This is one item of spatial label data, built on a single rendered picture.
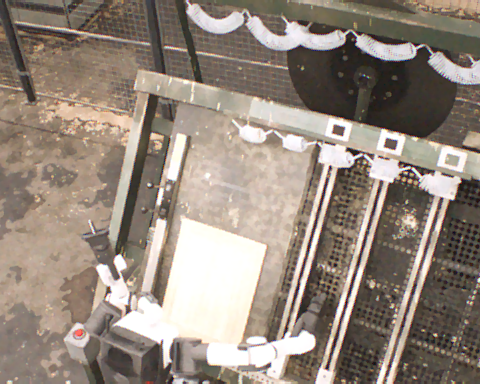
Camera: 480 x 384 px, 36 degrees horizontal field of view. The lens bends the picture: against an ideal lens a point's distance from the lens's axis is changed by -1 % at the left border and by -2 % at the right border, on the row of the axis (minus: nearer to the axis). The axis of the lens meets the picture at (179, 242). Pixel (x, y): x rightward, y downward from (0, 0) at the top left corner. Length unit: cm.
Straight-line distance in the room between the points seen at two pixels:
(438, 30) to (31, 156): 392
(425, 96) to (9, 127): 410
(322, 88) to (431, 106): 52
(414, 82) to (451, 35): 34
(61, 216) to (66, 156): 69
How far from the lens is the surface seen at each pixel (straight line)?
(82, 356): 379
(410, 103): 353
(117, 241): 376
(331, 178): 326
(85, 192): 582
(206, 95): 345
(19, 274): 539
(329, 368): 340
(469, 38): 320
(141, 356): 301
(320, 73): 361
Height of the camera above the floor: 388
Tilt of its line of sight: 47 degrees down
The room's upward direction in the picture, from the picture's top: 10 degrees counter-clockwise
